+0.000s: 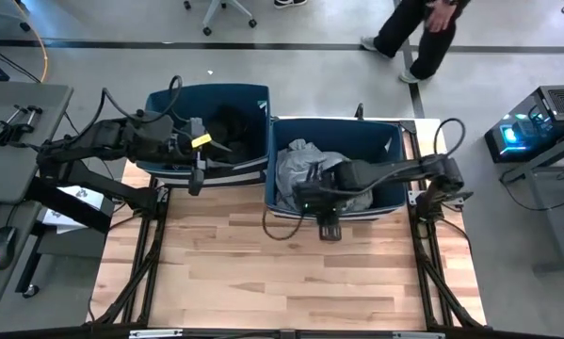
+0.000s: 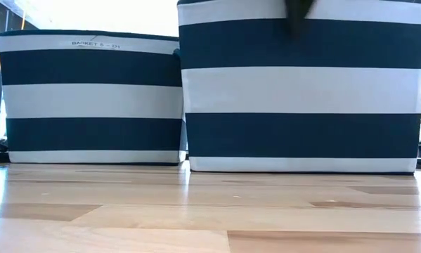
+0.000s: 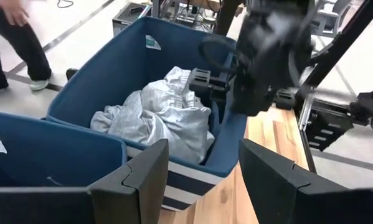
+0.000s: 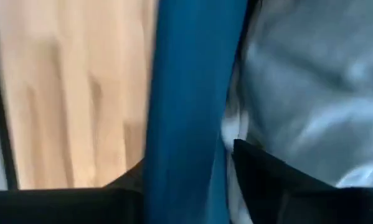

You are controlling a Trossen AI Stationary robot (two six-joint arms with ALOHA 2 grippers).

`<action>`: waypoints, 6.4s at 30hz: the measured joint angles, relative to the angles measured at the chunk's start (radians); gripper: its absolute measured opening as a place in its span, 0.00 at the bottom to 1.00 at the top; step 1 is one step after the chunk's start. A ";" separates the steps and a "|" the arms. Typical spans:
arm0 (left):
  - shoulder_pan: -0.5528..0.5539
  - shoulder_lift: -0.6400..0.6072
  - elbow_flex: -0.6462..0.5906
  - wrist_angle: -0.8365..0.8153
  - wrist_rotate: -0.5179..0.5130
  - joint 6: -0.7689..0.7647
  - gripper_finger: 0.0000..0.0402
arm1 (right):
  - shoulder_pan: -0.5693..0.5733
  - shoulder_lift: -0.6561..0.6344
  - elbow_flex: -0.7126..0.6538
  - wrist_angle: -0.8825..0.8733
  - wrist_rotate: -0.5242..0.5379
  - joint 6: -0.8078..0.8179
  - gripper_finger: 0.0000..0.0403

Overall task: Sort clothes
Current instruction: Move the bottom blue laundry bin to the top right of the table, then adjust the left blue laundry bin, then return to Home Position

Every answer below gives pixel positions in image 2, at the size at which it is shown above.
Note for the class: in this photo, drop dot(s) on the striped fabric basket without label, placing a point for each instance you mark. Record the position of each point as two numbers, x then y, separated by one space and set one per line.
301 91

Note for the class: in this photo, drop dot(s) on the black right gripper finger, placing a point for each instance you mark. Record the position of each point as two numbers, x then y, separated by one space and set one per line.
298 15

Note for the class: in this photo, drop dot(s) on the striped fabric basket with label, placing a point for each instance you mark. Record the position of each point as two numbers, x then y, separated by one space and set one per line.
90 102

